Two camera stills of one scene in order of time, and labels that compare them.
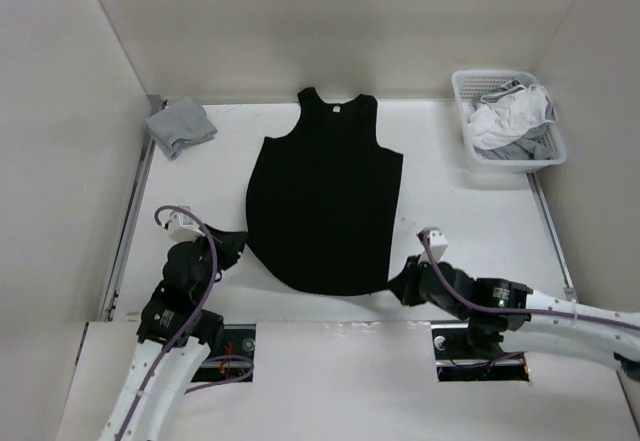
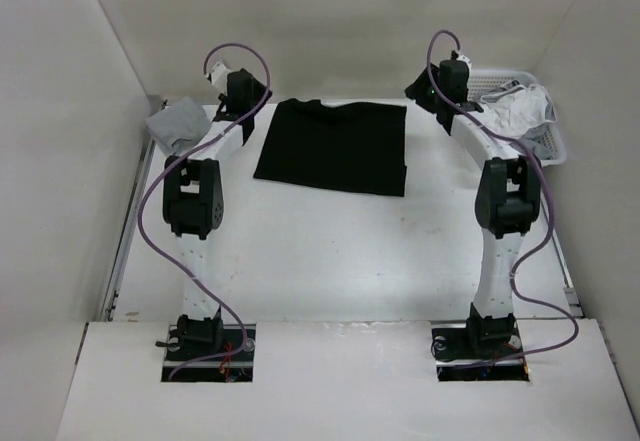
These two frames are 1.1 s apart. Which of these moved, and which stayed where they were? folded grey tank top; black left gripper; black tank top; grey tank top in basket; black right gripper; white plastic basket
Moved: black tank top; black left gripper; black right gripper
Stayed: white plastic basket; folded grey tank top; grey tank top in basket
